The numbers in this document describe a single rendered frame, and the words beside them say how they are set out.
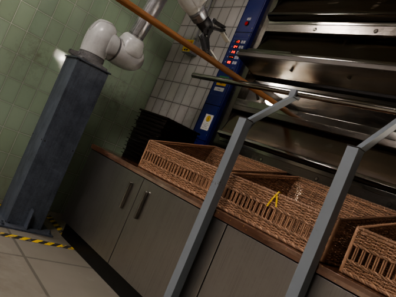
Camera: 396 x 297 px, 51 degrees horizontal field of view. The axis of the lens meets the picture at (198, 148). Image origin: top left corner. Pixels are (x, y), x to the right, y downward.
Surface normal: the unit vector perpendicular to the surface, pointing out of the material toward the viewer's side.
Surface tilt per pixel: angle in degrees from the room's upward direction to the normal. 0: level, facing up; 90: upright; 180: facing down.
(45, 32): 90
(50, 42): 90
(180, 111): 90
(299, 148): 70
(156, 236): 90
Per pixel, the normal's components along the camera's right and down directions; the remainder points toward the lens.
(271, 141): -0.50, -0.61
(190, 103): -0.68, -0.31
